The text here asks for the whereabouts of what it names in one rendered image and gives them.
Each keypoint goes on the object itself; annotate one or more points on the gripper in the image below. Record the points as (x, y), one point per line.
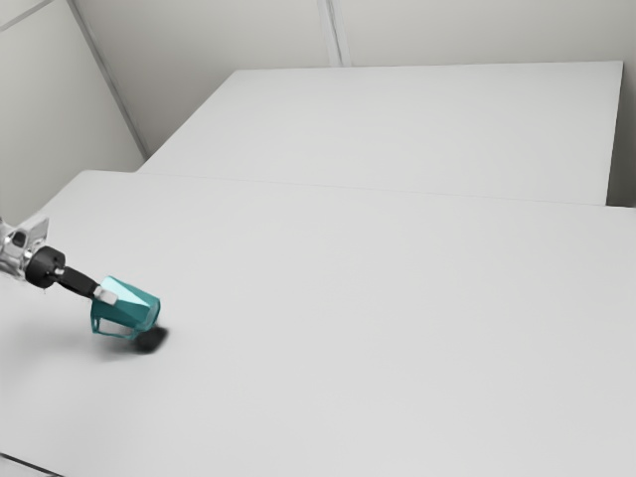
(46, 267)

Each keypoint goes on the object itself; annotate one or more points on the teal faceted mug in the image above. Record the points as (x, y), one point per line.
(130, 311)

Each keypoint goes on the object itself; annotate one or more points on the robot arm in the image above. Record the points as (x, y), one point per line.
(19, 244)

